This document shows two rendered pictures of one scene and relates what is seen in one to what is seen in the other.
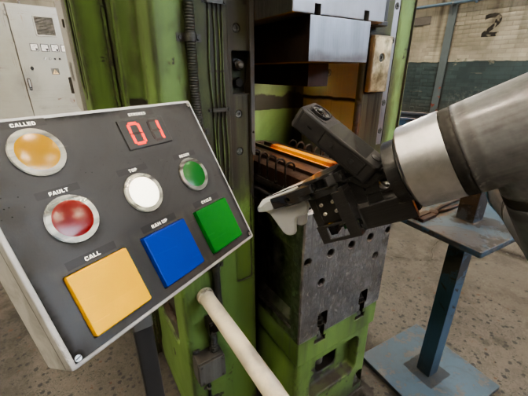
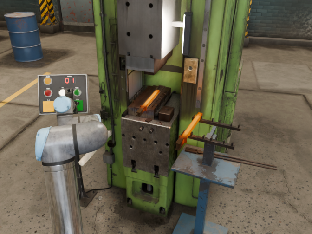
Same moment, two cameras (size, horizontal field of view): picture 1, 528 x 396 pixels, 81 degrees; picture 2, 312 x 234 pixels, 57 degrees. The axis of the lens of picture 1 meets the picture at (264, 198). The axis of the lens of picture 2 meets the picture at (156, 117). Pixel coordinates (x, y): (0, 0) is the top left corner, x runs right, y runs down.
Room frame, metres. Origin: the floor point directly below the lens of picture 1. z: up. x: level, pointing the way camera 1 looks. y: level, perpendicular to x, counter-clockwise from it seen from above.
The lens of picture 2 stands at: (-0.19, -1.68, 1.94)
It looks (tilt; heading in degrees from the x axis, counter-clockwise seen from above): 30 degrees down; 52
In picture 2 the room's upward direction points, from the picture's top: 1 degrees clockwise
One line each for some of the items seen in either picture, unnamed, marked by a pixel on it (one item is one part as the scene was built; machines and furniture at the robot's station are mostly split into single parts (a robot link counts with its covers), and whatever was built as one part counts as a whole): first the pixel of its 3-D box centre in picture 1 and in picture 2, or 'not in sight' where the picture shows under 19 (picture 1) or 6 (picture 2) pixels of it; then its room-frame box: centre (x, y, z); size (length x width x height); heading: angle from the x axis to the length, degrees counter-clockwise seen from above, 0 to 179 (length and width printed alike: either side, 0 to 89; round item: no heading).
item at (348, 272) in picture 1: (293, 229); (157, 129); (1.04, -0.11, 0.69); 0.56 x 0.38 x 0.45; 33
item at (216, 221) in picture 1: (217, 225); (77, 105); (0.47, 0.08, 1.01); 0.07 x 0.05 x 0.07; 148
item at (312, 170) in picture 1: (284, 165); (150, 100); (1.00, -0.07, 0.96); 0.42 x 0.20 x 0.09; 33
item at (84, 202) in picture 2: not in sight; (81, 193); (0.46, 0.24, 0.05); 0.22 x 0.22 x 0.09; 33
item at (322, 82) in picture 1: (285, 75); (155, 64); (1.05, -0.07, 1.24); 0.30 x 0.07 x 0.06; 33
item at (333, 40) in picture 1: (287, 45); (151, 55); (1.00, -0.07, 1.32); 0.42 x 0.20 x 0.10; 33
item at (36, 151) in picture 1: (38, 152); (48, 81); (0.35, 0.26, 1.16); 0.05 x 0.03 x 0.04; 123
